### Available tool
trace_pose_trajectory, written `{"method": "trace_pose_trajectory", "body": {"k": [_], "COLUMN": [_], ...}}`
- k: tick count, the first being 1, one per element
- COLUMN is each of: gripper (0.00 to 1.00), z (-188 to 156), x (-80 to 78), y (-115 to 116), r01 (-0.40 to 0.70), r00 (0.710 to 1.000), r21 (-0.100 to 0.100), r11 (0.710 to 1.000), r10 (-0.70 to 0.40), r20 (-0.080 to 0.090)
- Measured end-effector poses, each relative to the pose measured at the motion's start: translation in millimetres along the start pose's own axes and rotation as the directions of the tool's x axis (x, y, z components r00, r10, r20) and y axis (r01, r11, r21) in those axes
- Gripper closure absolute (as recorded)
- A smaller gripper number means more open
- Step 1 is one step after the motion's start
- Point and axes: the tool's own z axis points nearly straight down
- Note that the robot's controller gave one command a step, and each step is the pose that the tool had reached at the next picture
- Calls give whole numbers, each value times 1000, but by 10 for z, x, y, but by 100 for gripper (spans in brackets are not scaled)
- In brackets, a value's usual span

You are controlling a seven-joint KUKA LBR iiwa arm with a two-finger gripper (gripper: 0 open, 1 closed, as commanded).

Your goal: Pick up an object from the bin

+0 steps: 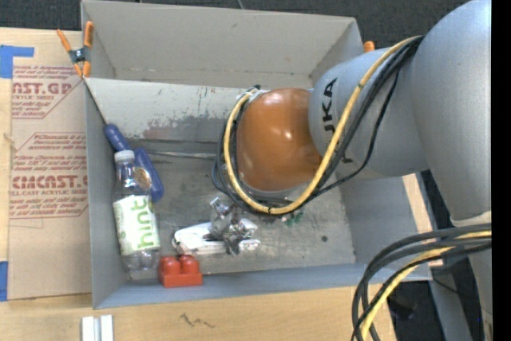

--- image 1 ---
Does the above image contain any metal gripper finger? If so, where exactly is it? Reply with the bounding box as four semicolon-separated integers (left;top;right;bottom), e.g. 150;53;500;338
236;220;259;240
222;232;243;256

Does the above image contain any white plastic object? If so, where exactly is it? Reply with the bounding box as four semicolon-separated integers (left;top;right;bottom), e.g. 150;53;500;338
172;220;263;257

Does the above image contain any red toy building block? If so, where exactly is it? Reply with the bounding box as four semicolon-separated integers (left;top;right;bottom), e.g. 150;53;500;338
156;254;204;289

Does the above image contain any clear plastic bottle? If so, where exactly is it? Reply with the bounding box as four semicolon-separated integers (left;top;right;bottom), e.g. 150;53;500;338
112;149;162;273

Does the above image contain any grey metal bin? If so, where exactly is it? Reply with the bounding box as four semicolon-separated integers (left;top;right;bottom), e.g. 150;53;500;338
79;0;434;311

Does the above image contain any brown cardboard board, red print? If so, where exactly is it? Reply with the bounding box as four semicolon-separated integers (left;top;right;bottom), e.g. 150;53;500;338
0;26;93;303

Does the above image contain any blue plastic handled tool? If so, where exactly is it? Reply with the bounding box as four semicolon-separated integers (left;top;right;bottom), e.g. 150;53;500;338
103;123;165;204

